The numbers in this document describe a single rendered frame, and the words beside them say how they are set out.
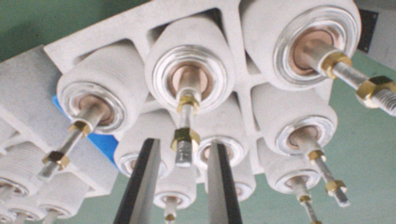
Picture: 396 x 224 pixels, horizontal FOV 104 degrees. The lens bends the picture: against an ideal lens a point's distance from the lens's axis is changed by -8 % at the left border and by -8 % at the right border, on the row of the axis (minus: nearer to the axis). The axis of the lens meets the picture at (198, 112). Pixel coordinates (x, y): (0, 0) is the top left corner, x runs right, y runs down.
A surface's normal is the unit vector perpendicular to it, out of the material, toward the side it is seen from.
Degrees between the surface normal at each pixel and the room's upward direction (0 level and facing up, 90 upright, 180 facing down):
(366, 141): 0
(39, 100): 90
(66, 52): 0
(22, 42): 0
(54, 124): 90
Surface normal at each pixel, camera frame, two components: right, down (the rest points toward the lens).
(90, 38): 0.00, 0.62
